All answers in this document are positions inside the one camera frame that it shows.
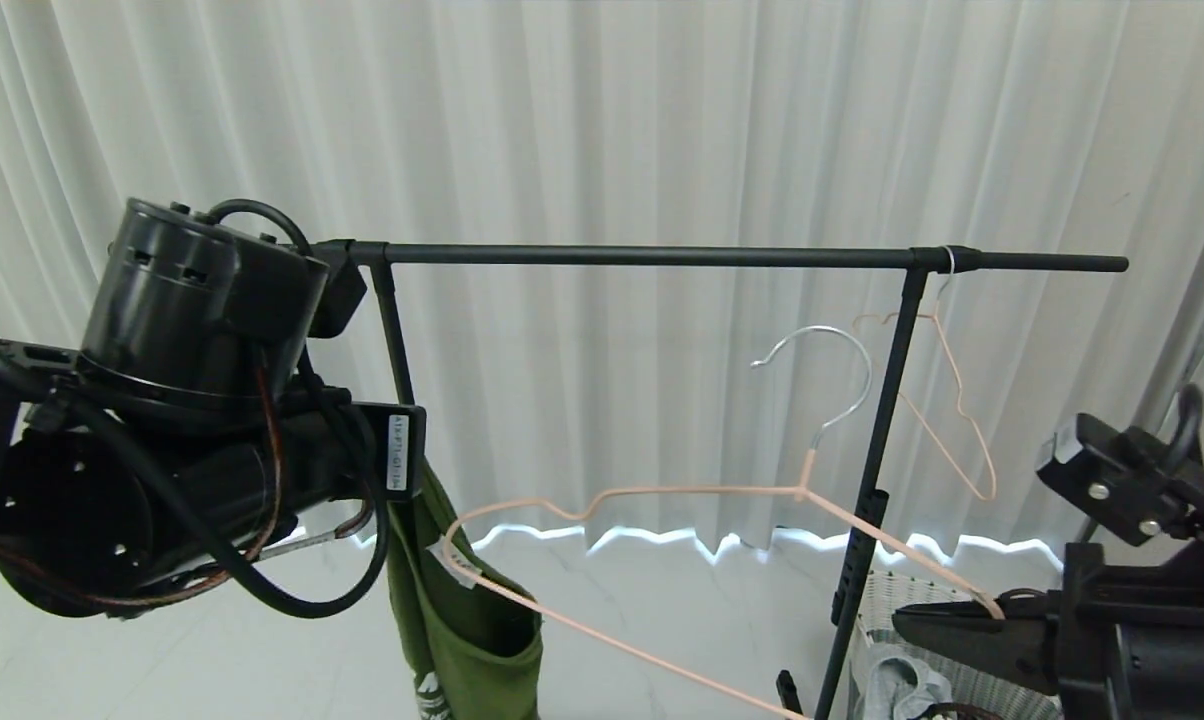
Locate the green printed shirt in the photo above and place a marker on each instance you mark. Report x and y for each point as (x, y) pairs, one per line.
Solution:
(462, 640)

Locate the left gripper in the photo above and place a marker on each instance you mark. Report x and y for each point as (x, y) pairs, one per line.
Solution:
(212, 490)

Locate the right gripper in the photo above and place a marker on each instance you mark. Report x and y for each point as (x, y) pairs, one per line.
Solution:
(1162, 660)

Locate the pink clothes hanger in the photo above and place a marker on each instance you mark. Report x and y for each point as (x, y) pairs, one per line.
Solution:
(934, 318)
(800, 490)

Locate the black clothes rack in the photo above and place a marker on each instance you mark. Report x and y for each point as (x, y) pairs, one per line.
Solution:
(662, 256)

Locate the white curtain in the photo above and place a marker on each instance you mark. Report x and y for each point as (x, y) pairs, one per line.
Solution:
(612, 120)

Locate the pale grey garment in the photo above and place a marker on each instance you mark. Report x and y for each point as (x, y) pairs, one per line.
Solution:
(897, 685)

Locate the white laundry basket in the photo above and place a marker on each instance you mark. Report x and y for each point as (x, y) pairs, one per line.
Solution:
(962, 590)

